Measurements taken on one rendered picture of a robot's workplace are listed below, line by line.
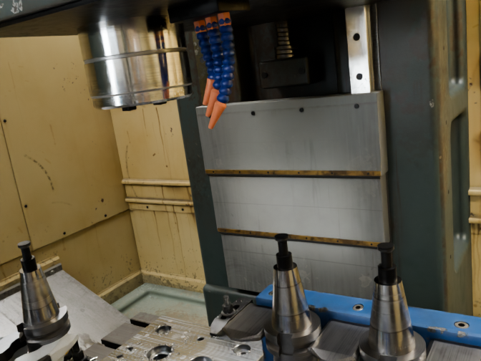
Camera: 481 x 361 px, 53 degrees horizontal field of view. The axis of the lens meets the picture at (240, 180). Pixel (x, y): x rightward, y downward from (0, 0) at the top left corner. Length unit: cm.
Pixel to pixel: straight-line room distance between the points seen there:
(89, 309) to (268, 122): 98
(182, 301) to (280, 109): 116
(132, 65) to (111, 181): 140
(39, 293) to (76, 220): 133
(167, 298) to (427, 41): 151
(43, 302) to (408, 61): 80
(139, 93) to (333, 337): 42
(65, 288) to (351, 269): 108
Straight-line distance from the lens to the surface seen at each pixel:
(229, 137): 123
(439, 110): 108
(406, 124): 109
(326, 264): 122
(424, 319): 56
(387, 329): 49
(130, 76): 71
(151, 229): 211
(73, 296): 185
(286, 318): 54
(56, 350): 67
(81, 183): 199
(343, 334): 55
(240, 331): 58
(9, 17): 66
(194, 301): 204
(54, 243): 194
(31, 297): 67
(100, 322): 176
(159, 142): 193
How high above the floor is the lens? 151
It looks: 13 degrees down
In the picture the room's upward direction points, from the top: 8 degrees counter-clockwise
